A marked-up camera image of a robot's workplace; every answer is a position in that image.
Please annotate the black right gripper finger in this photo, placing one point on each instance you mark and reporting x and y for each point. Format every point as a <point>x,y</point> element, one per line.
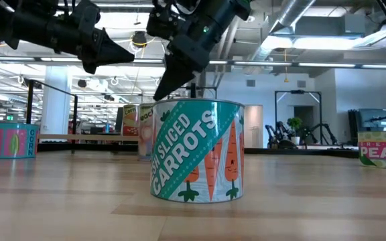
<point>178,78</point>
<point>166,72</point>

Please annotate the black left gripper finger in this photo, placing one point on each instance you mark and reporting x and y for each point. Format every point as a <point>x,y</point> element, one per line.
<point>109,60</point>
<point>112,47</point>

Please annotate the tall peaches tin can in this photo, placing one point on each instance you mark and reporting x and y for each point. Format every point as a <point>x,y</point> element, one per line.
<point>145,134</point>

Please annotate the sliced carrots can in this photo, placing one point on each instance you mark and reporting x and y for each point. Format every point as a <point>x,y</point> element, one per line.
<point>196,150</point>

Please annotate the short corn can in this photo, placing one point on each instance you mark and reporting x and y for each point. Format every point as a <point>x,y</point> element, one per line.
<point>13,140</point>

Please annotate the short green peas can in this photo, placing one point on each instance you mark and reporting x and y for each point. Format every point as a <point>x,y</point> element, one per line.
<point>382,150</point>

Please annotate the black background robot arm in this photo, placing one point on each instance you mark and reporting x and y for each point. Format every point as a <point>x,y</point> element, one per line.
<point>323,132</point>
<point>276,134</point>

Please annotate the black ceiling device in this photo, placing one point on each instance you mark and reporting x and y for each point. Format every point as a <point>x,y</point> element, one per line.
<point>139,38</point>

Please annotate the white pillar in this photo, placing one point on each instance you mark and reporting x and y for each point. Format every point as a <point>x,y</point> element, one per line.
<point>55,100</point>

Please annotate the green exit sign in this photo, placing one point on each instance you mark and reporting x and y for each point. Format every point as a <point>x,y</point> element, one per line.
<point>9,118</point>

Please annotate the potted plant white pot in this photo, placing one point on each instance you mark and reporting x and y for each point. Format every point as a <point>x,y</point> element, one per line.
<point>294,124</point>

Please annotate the long ceiling light bar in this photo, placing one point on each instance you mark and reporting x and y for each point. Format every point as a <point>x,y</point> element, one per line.
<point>327,65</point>

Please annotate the black panel stack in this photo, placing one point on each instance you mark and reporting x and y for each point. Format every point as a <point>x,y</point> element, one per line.
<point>353,127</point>

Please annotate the black monitor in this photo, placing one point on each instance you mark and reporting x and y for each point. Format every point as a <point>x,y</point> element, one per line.
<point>374,117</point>

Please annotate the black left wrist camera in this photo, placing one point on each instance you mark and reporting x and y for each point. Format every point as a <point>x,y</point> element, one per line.
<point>85,11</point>

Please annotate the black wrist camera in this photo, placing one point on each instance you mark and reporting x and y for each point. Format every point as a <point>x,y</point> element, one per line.
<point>85,11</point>
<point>161,18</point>

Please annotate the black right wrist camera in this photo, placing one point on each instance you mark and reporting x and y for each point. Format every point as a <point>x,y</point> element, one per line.
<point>161,18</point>

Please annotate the wooden shelf with black frame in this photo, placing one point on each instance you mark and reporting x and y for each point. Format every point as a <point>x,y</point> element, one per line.
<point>89,137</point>

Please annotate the silver ventilation duct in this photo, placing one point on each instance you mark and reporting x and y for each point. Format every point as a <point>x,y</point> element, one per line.
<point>290,13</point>

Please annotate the black table edge rail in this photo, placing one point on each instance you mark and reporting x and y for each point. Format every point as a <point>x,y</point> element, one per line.
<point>280,151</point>

